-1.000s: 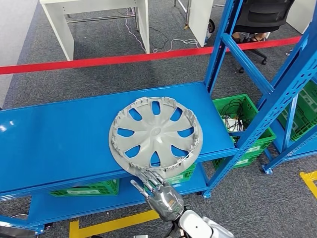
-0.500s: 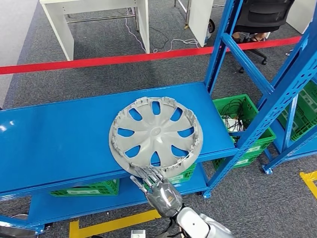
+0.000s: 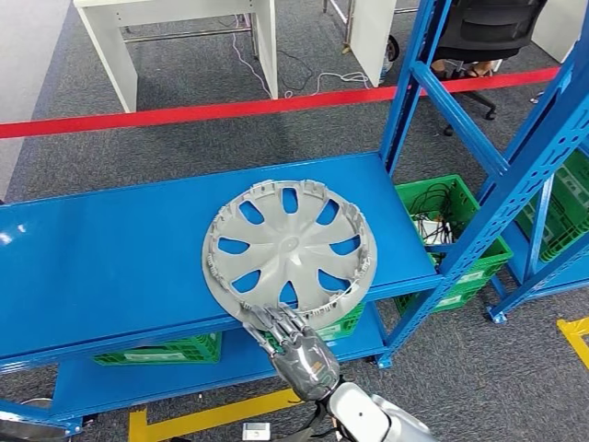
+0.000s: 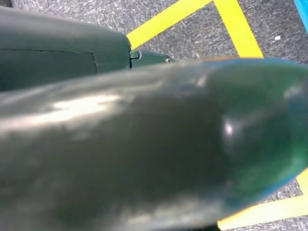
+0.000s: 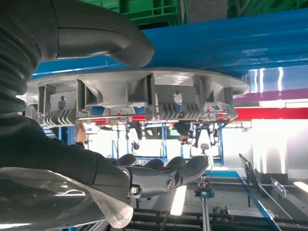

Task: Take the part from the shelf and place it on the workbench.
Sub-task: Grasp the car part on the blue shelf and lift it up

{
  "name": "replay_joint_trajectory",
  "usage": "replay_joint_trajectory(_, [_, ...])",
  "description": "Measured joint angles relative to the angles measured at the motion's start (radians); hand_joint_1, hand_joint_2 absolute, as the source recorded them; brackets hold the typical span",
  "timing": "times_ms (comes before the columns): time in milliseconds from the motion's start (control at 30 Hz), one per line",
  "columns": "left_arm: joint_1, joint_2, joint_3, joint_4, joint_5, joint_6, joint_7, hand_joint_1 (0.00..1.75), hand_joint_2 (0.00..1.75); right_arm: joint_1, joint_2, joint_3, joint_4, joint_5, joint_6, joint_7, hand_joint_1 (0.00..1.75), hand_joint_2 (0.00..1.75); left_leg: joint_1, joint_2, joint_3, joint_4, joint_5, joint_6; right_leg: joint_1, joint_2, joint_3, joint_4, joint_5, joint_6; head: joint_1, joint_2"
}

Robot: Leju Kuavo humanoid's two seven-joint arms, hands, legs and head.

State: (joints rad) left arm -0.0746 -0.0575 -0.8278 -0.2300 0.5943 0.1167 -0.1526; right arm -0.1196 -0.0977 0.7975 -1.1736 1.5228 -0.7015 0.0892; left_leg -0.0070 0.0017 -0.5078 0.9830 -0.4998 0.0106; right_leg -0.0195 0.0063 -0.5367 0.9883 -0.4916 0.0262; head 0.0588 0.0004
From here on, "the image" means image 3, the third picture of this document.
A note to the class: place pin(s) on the white cabinet panel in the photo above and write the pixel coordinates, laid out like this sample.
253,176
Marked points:
552,24

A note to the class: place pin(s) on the black caster wheel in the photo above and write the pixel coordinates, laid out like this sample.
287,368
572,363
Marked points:
392,49

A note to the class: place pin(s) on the red barrier belt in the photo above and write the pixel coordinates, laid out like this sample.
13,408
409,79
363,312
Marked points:
184,113

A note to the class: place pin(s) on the person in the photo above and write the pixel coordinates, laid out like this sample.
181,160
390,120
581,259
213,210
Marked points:
478,70

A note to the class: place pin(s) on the green plastic crate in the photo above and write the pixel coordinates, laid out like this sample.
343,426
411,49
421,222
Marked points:
342,326
565,244
570,189
156,352
460,299

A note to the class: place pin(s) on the blue metal shelf rack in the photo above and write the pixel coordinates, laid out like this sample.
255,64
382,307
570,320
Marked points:
543,232
115,256

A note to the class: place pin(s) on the white device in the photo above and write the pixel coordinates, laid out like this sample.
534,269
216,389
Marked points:
430,232

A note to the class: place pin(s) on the grey plastic wheel hubcap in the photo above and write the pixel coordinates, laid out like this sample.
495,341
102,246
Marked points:
285,244

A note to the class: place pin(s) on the black office chair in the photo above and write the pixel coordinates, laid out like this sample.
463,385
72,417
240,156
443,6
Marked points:
488,30

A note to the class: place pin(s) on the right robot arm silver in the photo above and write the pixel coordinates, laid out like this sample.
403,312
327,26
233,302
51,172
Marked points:
363,418

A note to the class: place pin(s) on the white desk with metal frame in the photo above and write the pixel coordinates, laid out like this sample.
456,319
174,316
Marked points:
368,36

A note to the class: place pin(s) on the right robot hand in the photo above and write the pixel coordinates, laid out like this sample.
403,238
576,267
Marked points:
306,366

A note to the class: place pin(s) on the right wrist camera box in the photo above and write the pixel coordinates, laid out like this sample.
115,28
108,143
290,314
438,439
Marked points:
255,432

